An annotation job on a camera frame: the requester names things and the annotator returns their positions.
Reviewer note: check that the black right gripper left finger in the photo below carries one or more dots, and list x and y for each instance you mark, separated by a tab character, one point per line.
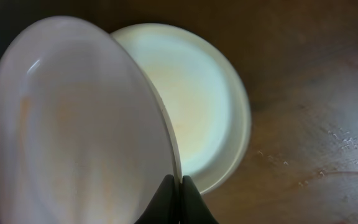
162	208

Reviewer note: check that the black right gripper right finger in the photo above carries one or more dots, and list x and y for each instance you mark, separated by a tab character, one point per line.
193	207

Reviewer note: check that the pink plate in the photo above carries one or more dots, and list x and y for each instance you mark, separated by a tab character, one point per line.
82	135

